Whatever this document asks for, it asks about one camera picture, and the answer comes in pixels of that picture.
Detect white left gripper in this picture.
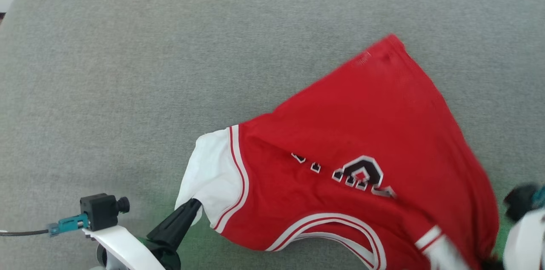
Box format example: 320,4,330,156
83,198,203,270

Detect red basketball jersey white sleeves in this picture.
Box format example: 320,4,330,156
175,34,501,270

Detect teal plug black camera cable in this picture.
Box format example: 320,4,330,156
0,213,91,237
532,186,545,210

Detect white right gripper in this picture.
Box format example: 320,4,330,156
482,208,545,270

